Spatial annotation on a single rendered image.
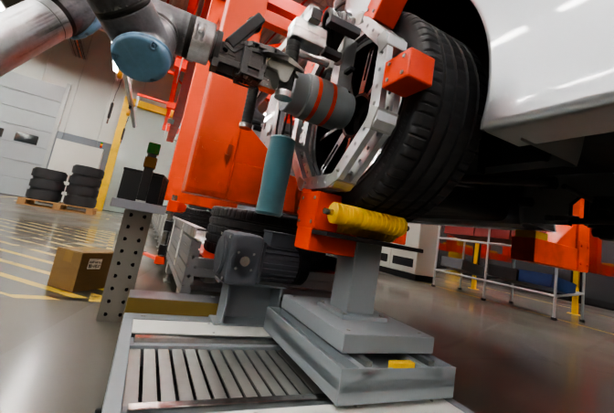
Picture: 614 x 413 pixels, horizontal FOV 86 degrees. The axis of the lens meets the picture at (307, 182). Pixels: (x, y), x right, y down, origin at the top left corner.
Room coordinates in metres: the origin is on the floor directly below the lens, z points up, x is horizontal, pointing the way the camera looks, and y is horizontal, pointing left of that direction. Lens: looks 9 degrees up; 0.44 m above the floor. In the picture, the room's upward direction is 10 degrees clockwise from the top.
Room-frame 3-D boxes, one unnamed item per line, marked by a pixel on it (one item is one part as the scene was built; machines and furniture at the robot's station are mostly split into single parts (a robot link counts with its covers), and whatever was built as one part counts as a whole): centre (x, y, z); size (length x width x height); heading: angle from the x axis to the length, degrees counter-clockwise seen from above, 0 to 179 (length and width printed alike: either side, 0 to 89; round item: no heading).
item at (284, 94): (0.75, 0.09, 0.83); 0.04 x 0.04 x 0.16
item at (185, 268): (2.66, 0.55, 0.13); 2.47 x 0.85 x 0.27; 25
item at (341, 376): (1.07, -0.21, 0.13); 0.50 x 0.36 x 0.10; 25
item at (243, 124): (1.05, 0.23, 0.83); 0.04 x 0.04 x 0.16
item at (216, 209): (1.85, 0.16, 0.39); 0.66 x 0.66 x 0.24
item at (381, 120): (1.00, -0.05, 0.85); 0.54 x 0.07 x 0.54; 25
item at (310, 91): (0.97, 0.01, 0.85); 0.21 x 0.14 x 0.14; 115
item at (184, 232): (2.50, 0.90, 0.28); 2.47 x 0.09 x 0.22; 25
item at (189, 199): (3.24, 0.91, 0.69); 0.52 x 0.17 x 0.35; 115
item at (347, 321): (1.07, -0.20, 0.32); 0.40 x 0.30 x 0.28; 25
